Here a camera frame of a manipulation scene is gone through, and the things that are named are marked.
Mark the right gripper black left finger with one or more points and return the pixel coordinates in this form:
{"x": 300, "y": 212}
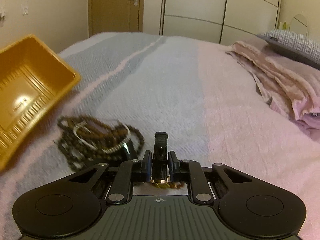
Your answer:
{"x": 71, "y": 205}

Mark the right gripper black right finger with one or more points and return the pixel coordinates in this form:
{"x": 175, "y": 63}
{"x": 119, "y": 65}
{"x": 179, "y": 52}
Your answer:
{"x": 245, "y": 204}

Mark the striped woven bedspread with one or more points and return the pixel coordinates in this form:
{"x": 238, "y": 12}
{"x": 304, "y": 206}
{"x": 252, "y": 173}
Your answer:
{"x": 196, "y": 92}

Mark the folded pink blanket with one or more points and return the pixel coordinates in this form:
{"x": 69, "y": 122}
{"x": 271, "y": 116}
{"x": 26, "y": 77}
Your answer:
{"x": 290, "y": 88}

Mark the orange plastic tray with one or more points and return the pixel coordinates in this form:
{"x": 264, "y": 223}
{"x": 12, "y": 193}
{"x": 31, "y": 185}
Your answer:
{"x": 33, "y": 80}

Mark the blue checked pillow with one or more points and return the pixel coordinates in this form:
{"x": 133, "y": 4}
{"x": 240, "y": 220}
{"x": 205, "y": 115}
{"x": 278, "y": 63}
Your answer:
{"x": 293, "y": 45}

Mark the white wardrobe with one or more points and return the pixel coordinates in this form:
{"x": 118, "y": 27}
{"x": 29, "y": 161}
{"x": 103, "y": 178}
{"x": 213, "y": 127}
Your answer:
{"x": 218, "y": 21}

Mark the brown wooden door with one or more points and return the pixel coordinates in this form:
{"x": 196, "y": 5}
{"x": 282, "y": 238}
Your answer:
{"x": 115, "y": 16}

